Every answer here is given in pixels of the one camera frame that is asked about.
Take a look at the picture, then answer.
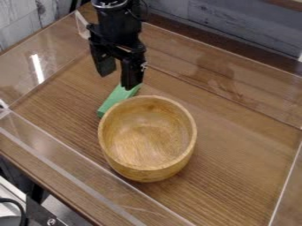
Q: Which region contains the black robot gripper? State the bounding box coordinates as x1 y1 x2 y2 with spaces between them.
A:
87 0 146 90

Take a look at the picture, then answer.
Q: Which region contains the green rectangular block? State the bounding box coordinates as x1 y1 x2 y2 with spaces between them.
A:
97 85 142 117

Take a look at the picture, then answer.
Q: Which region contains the brown wooden bowl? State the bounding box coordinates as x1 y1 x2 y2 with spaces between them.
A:
98 95 197 183

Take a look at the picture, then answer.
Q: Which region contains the clear acrylic tray enclosure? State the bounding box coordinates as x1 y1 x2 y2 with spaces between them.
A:
0 16 302 226

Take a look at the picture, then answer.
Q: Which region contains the black metal table frame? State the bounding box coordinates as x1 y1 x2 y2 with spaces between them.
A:
0 157 93 226

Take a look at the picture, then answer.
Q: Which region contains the black cable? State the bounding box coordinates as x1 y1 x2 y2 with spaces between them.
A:
0 197 28 226

